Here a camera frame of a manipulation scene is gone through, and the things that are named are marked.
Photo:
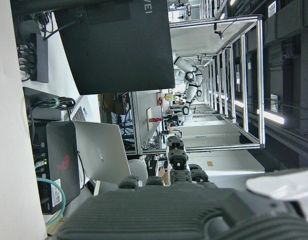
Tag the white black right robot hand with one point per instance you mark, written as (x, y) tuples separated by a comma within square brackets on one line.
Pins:
[(156, 215)]

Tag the white chair back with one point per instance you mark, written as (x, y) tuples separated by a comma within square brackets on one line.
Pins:
[(138, 170)]

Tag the silver Huawei laptop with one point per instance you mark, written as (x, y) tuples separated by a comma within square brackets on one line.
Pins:
[(101, 150)]

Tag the black mini PC red logo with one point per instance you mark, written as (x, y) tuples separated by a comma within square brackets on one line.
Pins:
[(61, 150)]

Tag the white humanoid robot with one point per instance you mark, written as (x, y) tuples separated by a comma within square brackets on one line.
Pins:
[(191, 92)]

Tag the black Huawei monitor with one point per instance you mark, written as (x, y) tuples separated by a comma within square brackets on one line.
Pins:
[(123, 50)]

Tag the black docking hub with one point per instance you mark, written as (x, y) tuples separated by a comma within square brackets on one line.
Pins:
[(41, 57)]

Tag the aluminium frame workbench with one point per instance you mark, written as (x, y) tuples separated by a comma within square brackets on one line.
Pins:
[(141, 120)]

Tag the aluminium frame cage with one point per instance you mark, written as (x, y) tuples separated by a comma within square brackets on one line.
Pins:
[(261, 75)]

